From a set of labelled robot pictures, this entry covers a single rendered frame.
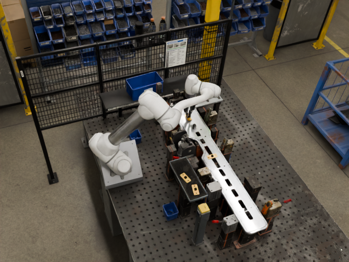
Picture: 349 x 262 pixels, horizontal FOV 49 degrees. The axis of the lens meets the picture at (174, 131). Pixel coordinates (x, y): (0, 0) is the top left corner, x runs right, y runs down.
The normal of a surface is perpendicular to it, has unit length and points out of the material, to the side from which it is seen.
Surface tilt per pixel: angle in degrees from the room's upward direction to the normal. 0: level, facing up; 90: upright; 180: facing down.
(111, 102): 0
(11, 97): 88
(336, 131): 0
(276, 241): 0
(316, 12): 91
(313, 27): 93
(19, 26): 88
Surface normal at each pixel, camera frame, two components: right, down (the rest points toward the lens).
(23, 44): 0.51, 0.61
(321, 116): 0.06, -0.69
